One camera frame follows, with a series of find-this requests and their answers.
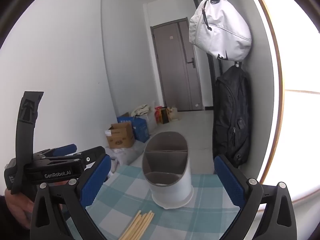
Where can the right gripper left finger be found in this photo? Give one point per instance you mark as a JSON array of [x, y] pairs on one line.
[[48, 222]]

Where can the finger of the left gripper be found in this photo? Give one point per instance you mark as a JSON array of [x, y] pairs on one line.
[[90, 156], [57, 152]]

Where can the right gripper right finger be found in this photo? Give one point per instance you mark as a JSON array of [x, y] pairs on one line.
[[278, 219]]

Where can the bamboo chopstick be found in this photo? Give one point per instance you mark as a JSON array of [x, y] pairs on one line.
[[128, 227], [126, 237], [134, 231], [143, 226]]

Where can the person left hand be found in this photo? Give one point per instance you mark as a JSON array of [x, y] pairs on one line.
[[19, 205]]

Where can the grey plastic parcel bag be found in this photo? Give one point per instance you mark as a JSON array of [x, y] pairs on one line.
[[126, 156]]

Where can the brown cardboard box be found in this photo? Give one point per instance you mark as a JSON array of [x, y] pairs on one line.
[[120, 135]]

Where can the teal checkered tablecloth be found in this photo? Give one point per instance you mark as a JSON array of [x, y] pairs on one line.
[[205, 214]]

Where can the blue cardboard box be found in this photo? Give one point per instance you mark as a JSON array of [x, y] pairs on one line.
[[139, 127]]

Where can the beige cloth bag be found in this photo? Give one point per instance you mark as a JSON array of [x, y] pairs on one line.
[[141, 110]]

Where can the white grey utensil holder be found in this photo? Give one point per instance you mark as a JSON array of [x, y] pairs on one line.
[[166, 168]]

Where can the red yellow bag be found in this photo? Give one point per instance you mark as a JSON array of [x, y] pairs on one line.
[[162, 115]]

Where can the grey door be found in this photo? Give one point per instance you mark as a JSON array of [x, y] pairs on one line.
[[176, 64]]

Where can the black backpack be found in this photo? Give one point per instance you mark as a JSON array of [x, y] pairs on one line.
[[232, 116]]

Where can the white sling bag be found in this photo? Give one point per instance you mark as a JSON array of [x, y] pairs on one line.
[[219, 30]]

